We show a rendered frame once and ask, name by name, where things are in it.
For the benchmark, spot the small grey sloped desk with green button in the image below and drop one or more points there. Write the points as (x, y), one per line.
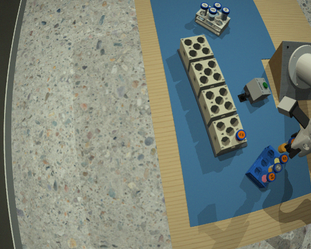
(256, 89)

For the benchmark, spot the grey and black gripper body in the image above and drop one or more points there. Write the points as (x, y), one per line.
(303, 141)

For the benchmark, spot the beige tube rack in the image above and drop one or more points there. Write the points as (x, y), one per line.
(216, 27)

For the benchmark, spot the sample tube with blue cap and orange dot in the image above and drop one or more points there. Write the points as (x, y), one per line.
(240, 135)

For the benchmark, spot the blue bench mat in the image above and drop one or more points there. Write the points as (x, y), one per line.
(218, 188)

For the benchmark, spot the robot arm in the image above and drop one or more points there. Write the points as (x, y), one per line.
(299, 69)

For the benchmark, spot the blue tube rack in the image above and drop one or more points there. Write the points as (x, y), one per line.
(261, 165)

